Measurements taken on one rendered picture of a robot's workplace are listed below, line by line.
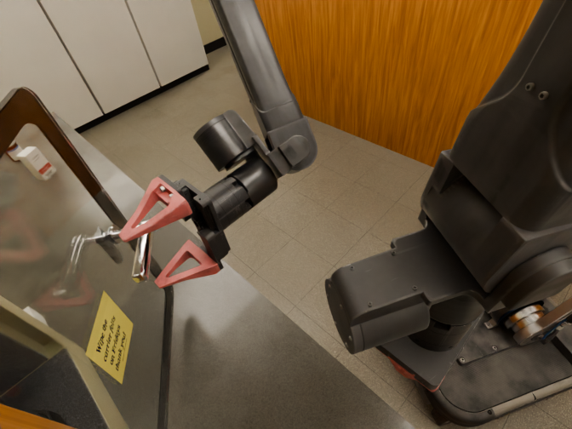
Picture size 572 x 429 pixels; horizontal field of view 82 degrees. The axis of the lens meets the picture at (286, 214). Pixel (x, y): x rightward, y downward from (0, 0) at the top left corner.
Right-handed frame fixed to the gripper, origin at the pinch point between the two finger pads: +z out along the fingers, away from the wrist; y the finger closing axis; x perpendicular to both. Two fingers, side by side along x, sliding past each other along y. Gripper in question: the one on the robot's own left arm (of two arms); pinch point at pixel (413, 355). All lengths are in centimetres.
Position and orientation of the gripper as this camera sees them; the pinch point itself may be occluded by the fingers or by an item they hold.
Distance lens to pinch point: 44.4
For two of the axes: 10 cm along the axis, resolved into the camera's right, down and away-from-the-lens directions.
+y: -6.9, 5.8, -4.3
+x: 7.1, 4.6, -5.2
